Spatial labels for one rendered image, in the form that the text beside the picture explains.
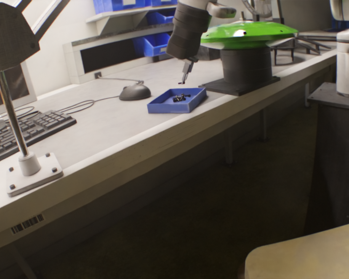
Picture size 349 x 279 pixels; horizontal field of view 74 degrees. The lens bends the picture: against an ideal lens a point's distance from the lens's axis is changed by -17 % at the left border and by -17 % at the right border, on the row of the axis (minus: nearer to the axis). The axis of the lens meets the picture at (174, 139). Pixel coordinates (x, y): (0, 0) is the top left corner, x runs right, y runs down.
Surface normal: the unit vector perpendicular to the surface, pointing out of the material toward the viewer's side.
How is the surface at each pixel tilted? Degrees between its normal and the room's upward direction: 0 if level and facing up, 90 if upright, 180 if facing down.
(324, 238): 0
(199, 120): 90
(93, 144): 0
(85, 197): 90
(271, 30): 24
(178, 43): 73
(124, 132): 0
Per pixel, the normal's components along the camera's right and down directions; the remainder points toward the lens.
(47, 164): -0.14, -0.90
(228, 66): -0.88, 0.30
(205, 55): -0.74, 0.42
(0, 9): 0.85, 0.10
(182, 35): -0.56, 0.56
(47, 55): 0.65, 0.22
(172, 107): -0.39, 0.43
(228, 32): -0.33, -0.65
